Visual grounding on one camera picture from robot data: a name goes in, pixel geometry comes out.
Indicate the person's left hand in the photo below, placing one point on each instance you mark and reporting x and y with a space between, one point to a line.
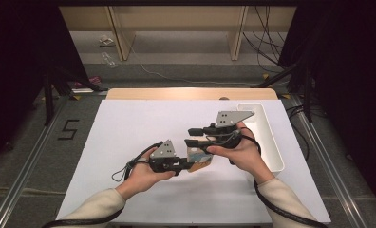
141 177

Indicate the clear plastic bottle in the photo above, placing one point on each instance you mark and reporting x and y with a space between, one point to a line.
108 60

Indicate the black tripod stand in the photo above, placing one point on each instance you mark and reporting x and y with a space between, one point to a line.
48 95
308 95

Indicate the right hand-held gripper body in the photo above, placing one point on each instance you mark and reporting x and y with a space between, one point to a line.
229 118

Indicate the pink packet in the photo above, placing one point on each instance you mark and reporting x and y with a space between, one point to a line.
92 80

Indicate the white table board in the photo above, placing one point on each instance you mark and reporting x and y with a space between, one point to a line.
129 126

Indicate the black curtain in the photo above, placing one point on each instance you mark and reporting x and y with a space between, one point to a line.
15 63
350 79

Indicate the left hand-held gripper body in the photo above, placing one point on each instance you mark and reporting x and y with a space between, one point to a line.
164 152

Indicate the white plastic bin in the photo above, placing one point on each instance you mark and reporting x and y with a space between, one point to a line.
268 139

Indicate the aluminium floor rail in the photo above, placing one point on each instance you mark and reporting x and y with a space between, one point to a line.
328 164
24 177

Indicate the dark table grommet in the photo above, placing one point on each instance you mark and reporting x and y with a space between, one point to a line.
224 98

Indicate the person's right hand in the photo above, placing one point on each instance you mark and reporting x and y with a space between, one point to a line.
246 156

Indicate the crumpled white paper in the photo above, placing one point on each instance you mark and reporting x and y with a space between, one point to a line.
106 40

